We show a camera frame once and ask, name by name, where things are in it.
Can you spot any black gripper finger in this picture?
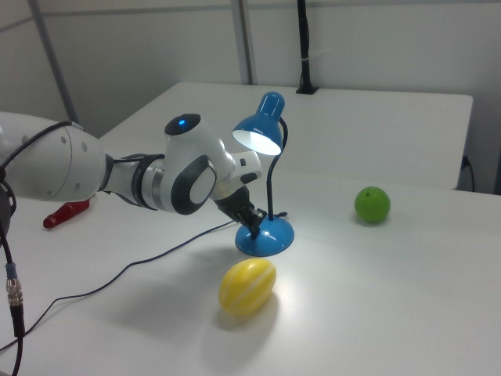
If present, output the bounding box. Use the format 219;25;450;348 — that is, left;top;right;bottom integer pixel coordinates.
249;208;269;240
234;210;254;230

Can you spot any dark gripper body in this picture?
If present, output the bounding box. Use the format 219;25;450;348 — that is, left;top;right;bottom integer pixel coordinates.
213;185;256;222

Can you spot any blue desk lamp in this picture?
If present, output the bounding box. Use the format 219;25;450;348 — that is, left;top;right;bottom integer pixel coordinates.
232;92;295;255

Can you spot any yellow toy melon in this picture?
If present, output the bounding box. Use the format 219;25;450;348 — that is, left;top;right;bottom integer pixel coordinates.
218;258;277;316

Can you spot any green toy apple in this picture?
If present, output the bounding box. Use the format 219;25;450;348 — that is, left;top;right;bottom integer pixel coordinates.
354;186;391;224

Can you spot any red toy chili pepper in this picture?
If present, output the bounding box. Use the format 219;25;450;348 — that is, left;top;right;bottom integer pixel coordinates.
42;197;93;230

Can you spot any black camera pole with clamp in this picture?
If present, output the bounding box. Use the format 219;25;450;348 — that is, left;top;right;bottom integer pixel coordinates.
295;0;320;96

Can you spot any black lamp power cable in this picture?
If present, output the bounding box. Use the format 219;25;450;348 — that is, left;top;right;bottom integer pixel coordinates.
0;219;238;352

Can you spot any black wall outlet cable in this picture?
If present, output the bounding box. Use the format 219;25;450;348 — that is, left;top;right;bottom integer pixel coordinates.
463;154;476;193

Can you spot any black robot cable with connector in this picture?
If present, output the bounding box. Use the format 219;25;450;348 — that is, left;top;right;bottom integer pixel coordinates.
0;121;85;376

